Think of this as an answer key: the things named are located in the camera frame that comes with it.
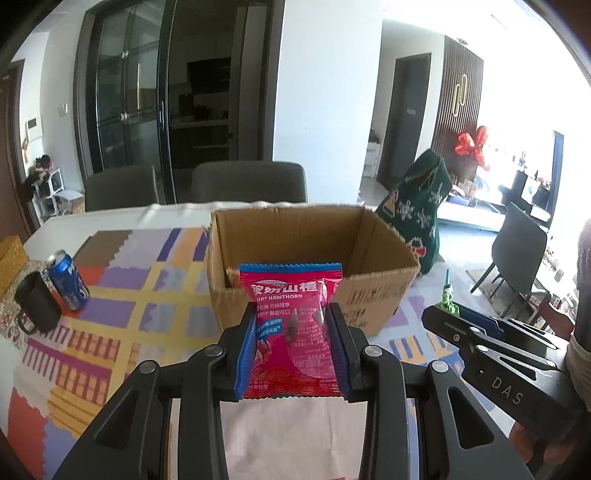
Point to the person's right hand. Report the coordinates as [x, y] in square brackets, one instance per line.
[531, 445]

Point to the white storage drawers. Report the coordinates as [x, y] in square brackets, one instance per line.
[372, 159]

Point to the blue soda can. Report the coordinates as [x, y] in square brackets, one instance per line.
[69, 281]

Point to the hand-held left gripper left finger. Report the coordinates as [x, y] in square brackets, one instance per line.
[244, 357]

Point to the green knitted snowflake bag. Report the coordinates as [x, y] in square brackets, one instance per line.
[420, 212]

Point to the white small shelf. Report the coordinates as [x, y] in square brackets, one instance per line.
[53, 184]

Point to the colourful patterned tablecloth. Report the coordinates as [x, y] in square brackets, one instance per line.
[138, 314]

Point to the yellow woven box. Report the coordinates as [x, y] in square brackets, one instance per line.
[9, 258]

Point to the black glass-door cabinet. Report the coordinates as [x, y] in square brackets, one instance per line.
[124, 92]

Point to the brown cardboard box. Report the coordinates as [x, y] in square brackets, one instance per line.
[369, 297]

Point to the white wall intercom panel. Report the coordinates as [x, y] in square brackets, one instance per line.
[33, 129]

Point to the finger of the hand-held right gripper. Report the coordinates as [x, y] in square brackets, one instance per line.
[482, 319]
[457, 332]

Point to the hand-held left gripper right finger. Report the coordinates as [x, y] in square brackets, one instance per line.
[340, 357]

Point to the gold wall ornament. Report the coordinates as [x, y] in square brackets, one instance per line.
[458, 99]

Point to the black mug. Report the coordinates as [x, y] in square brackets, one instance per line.
[39, 302]

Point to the red bow balloon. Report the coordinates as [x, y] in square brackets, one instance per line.
[466, 145]

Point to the green lollipop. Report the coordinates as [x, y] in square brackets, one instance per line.
[447, 300]

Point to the dark brown door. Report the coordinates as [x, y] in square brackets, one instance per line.
[9, 184]

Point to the pink snack packet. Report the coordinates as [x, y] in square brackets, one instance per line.
[291, 314]

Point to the grey dining chair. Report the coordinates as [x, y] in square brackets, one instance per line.
[120, 187]
[517, 249]
[249, 182]

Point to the dark interior door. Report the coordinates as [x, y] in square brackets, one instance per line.
[404, 120]

